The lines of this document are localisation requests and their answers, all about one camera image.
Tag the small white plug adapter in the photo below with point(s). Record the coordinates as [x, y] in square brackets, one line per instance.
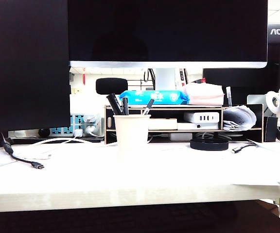
[78, 133]

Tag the plain black monitor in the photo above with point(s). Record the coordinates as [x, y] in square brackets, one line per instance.
[25, 68]

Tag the silver monitor stand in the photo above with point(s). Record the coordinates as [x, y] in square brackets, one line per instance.
[166, 78]

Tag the pink tissue pack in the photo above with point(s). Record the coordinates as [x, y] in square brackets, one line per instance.
[204, 94]

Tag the black chair headrest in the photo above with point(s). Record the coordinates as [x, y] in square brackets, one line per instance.
[111, 85]

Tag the thick black marker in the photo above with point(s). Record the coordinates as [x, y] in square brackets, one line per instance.
[114, 103]

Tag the power strip with blue sockets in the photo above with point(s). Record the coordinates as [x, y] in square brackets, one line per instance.
[78, 121]

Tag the silver metal stand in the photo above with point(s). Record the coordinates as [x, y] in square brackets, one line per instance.
[255, 102]

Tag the small black box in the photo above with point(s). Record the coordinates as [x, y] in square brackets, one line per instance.
[270, 128]

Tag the blue wet wipes pack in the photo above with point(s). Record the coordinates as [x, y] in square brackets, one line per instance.
[154, 97]

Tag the black marker with silver band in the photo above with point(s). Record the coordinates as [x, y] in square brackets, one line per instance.
[148, 106]

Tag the white power plug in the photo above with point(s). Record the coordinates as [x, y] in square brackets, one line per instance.
[91, 120]

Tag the flat white box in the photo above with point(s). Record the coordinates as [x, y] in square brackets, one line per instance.
[196, 126]

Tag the white multiport charger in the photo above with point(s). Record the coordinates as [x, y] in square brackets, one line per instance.
[202, 117]

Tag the slim black marker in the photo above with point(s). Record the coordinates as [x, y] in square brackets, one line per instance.
[125, 105]

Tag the black wooden desk shelf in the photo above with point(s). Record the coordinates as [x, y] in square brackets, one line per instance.
[259, 121]

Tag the cream rectangular box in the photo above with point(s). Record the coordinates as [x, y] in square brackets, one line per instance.
[163, 124]

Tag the black round knob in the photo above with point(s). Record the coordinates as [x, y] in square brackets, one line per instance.
[44, 132]

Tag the black round disc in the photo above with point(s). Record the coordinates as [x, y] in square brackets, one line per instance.
[209, 145]

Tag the large silver-bezel monitor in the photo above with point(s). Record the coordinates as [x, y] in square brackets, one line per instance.
[166, 31]

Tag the rolled printed papers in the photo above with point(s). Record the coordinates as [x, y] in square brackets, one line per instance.
[238, 119]

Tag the white paper cup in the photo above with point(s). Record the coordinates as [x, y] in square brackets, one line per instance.
[131, 133]

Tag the white tape roll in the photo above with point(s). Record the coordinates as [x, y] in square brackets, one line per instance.
[271, 102]

